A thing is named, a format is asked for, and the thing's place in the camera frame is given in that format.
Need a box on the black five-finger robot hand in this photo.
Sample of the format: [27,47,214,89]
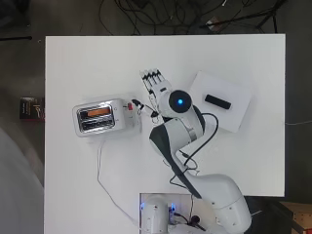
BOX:
[131,67,174,119]

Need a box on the slice of toast bread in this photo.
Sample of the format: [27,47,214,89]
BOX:
[87,107,111,118]

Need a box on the black block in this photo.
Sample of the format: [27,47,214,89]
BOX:
[204,94,233,111]

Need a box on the steel toaster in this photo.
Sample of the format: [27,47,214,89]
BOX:
[71,97,143,138]

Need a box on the white flat box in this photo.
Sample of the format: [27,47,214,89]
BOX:
[188,70,254,134]

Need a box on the small black clamp knob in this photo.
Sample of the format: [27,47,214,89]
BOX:
[187,214,203,229]

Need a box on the black rod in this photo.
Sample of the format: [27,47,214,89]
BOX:
[0,35,33,42]

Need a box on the grey hanging sheet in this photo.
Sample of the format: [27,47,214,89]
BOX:
[0,126,45,234]

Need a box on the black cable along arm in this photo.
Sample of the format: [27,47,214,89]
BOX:
[168,111,219,190]

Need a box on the tangle of black floor cables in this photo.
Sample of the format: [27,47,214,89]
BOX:
[97,0,228,36]

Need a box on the white toaster power cable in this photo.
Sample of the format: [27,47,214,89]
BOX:
[96,138,144,230]

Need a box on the thin white cable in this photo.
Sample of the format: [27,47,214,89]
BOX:
[285,119,312,127]

